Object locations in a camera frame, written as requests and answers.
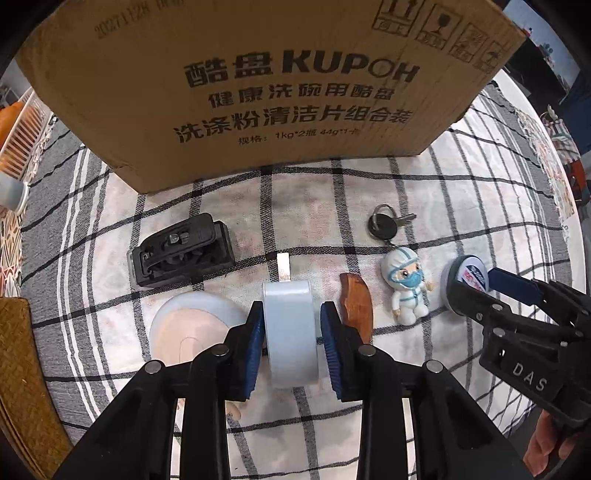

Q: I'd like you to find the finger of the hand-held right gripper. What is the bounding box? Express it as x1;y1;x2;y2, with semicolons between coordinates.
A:
488;266;591;324
450;279;573;344

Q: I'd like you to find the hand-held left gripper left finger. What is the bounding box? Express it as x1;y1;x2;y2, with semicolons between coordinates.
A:
53;301;267;480

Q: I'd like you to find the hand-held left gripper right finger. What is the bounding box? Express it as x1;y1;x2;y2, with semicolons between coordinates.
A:
320;301;522;480

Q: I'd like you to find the small round tin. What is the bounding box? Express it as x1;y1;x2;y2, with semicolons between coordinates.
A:
440;255;491;317

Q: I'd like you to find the pale blue tape roll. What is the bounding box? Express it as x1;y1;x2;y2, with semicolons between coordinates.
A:
262;253;321;389

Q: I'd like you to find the brown wooden comb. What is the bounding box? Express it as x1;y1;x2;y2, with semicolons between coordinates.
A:
338;272;374;345

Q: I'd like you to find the round white pink disc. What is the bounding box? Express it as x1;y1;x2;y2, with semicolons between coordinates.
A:
148;292;248;420

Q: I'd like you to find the medic figurine keychain with key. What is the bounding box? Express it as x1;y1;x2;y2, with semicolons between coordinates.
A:
368;204;437;330

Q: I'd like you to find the black plastic buckle clamp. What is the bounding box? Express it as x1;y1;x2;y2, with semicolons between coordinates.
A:
127;213;236;289

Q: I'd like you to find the brown cardboard box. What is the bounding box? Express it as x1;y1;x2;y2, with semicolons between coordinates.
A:
16;0;527;195

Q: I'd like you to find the person's right hand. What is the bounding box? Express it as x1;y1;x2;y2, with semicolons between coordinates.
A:
534;408;576;468

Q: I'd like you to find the black white plaid cloth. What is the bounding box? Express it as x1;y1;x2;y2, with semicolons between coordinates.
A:
21;83;580;480

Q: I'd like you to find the colourful patterned cloth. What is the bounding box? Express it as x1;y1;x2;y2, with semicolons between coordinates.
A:
541;105;591;209

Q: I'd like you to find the blue curtain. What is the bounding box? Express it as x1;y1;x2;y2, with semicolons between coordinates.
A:
566;59;591;154

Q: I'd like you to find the brown woven mat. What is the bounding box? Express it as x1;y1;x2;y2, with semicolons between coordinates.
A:
0;298;73;463

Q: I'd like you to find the white plastic basket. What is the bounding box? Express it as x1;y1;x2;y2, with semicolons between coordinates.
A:
0;87;55;186

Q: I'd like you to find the orange fruit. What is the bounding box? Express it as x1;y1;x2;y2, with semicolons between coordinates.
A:
0;102;25;145

